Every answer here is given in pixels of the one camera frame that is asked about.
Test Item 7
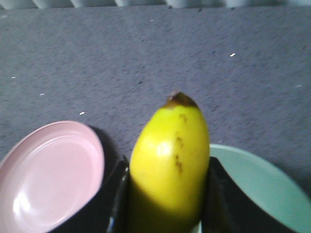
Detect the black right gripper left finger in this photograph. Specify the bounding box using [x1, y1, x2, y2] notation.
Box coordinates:
[106, 156, 129, 233]

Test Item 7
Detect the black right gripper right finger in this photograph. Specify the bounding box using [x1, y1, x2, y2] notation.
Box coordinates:
[201, 157, 245, 233]

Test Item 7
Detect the yellow plastic banana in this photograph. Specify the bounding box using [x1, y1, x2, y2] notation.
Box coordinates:
[126, 92, 209, 233]

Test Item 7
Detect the green ribbed bowl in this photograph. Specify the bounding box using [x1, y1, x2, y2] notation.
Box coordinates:
[210, 144, 311, 233]

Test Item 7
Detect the pink plastic plate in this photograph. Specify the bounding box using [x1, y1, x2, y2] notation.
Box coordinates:
[0, 121, 104, 233]

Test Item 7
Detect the grey-white pleated curtain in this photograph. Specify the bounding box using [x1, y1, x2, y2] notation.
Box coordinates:
[0, 0, 311, 10]

